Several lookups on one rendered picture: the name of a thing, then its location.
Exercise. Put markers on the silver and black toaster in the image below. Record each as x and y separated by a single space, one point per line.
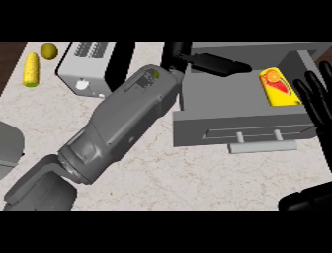
85 70

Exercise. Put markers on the yellow corn cob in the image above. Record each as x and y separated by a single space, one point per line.
32 70

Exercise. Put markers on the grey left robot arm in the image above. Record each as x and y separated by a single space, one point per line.
120 112

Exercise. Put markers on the yellow cup with fruit print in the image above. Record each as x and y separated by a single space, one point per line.
280 87

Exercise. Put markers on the yellow-green lemon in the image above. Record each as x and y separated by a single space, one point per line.
49 51

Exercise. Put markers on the grey open drawer box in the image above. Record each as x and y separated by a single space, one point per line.
228 95

